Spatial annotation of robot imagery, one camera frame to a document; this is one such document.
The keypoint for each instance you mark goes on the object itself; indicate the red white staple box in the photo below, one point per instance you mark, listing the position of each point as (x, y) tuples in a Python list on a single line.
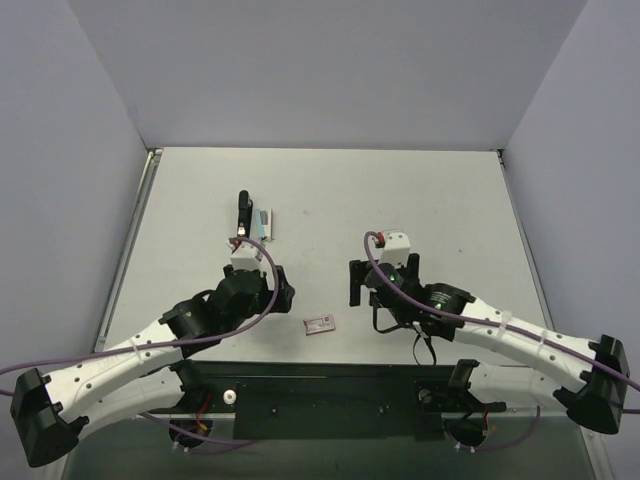
[(318, 325)]

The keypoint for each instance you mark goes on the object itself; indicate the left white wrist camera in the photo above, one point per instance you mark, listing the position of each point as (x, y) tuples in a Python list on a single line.
[(245, 256)]

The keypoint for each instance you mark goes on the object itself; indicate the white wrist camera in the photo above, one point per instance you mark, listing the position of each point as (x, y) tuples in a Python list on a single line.
[(245, 256), (394, 247)]

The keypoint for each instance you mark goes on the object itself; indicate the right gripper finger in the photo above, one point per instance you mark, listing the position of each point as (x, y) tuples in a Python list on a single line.
[(413, 268), (358, 270)]

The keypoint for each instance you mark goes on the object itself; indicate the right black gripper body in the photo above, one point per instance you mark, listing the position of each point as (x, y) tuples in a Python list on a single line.
[(357, 279)]

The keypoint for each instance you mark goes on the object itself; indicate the black stapler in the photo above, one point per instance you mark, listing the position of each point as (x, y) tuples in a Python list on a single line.
[(245, 214)]

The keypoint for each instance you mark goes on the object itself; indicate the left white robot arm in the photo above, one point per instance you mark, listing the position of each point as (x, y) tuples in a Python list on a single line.
[(52, 410)]

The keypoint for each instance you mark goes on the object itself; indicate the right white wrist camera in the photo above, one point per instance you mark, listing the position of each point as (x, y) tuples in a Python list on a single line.
[(394, 247)]

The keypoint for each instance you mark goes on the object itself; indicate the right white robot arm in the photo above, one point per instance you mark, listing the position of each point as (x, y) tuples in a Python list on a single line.
[(585, 378)]

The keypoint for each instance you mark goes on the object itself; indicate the aluminium rail frame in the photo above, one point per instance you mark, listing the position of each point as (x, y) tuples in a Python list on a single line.
[(141, 200)]

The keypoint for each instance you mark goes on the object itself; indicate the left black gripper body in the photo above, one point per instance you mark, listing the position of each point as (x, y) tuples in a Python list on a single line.
[(242, 226)]

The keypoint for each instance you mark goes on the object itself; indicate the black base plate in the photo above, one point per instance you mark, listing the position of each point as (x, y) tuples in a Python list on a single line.
[(313, 401)]

